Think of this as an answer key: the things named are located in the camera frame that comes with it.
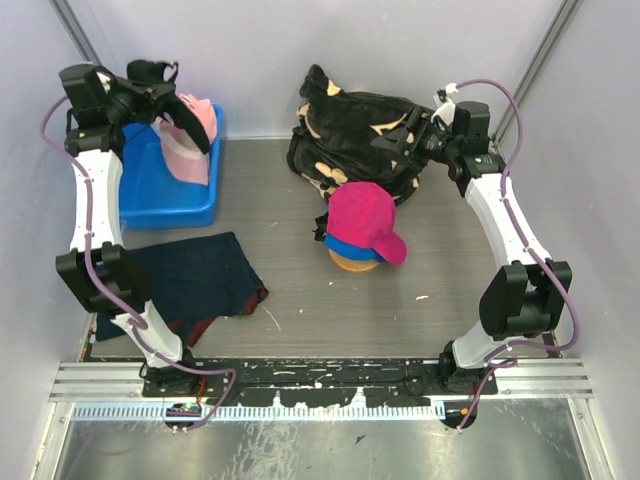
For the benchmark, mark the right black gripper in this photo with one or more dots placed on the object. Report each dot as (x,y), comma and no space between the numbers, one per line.
(421,123)

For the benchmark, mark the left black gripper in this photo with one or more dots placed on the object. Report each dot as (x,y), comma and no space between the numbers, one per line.
(149,95)

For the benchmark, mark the black cap white logo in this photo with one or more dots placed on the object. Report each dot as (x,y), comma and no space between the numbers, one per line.
(159,99)

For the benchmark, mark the magenta cap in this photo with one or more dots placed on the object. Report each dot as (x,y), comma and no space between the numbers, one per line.
(363,214)

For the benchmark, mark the blue plastic bin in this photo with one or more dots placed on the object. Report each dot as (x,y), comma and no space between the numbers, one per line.
(151,198)

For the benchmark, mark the blue cap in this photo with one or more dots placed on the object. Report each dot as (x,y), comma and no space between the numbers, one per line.
(351,252)

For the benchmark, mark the wooden hat stand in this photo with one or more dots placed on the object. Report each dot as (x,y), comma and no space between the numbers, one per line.
(353,266)

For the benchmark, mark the navy blue cloth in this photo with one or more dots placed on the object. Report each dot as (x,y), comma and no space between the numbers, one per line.
(197,280)

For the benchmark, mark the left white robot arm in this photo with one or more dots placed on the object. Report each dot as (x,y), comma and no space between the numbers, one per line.
(100,272)

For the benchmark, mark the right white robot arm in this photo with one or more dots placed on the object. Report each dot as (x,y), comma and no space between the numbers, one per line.
(524,300)

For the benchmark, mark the black patterned plush blanket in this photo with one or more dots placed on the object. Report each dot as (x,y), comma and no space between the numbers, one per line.
(333,143)

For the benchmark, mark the pink cap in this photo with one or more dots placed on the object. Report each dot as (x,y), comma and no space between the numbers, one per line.
(184,160)

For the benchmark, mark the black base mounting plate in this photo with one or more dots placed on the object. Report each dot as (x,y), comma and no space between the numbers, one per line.
(315,382)

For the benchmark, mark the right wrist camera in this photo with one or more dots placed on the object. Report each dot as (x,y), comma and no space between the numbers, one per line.
(445,106)

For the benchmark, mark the left aluminium frame post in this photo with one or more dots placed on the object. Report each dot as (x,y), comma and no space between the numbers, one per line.
(75,30)

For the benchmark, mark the aluminium frame post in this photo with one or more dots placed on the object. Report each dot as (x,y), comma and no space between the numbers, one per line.
(558,25)
(75,30)

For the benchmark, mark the right aluminium frame post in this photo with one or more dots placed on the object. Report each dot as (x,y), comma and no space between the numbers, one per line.
(558,25)

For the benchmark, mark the slotted cable duct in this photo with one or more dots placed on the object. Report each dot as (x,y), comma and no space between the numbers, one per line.
(167,411)

